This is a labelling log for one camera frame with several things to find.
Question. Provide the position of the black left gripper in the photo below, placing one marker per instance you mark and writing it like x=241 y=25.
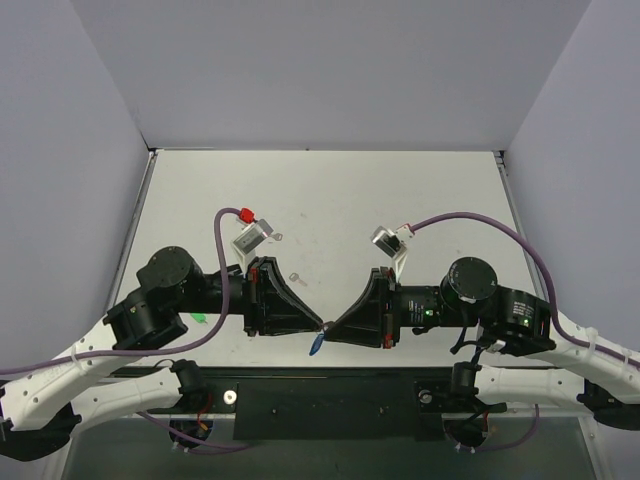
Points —
x=252 y=298

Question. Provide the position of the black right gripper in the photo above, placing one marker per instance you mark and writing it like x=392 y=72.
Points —
x=388 y=307

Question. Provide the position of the blue key tag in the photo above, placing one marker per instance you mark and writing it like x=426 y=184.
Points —
x=319 y=340

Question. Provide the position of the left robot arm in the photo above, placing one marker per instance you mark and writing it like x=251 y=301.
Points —
x=43 y=410

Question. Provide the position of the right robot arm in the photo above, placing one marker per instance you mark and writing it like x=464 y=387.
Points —
x=525 y=352

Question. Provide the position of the silver key near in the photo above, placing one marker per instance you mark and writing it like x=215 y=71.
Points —
x=294 y=277

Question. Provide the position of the green key tag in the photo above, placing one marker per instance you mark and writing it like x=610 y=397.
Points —
x=200 y=318

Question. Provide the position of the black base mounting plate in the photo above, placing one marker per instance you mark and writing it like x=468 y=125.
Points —
x=428 y=403

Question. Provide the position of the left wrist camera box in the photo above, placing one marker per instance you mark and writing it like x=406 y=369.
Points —
x=245 y=244

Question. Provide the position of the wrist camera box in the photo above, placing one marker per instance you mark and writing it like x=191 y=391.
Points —
x=245 y=244
x=394 y=243

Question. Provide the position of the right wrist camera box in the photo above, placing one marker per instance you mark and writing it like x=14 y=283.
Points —
x=394 y=243

